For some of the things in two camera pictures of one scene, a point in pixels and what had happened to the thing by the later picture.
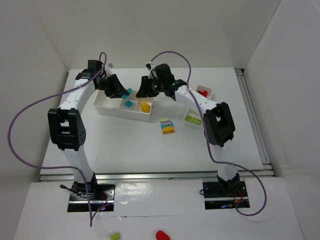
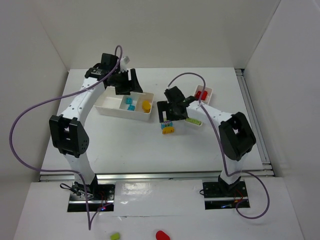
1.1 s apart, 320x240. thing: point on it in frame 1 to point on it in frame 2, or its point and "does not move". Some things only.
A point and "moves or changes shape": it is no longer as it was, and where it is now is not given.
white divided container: (141, 108) does not move
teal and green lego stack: (129, 91) moves or changes shape
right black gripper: (147, 85) to (170, 110)
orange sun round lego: (145, 107) does not move
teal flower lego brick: (167, 123) does not move
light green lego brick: (193, 120) does not move
